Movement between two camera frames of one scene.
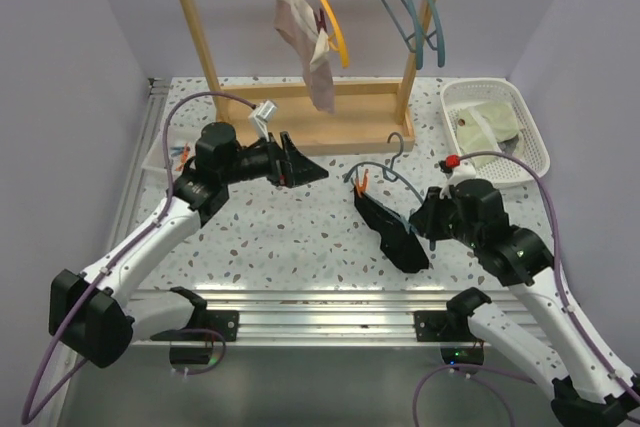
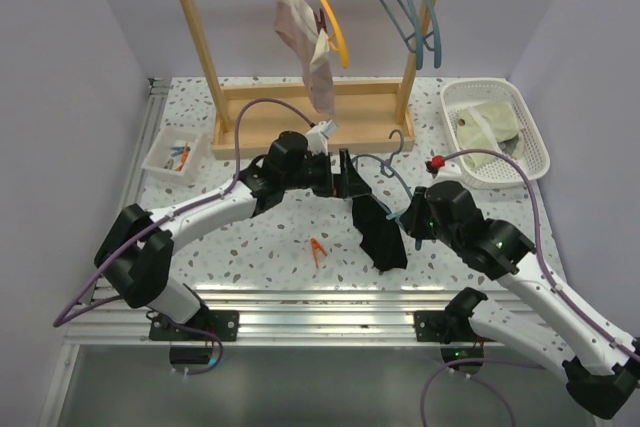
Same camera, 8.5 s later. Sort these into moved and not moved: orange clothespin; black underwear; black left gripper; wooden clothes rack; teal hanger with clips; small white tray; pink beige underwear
Moved: black left gripper; orange clothespin; black underwear; teal hanger with clips
Not moved: small white tray; wooden clothes rack; pink beige underwear
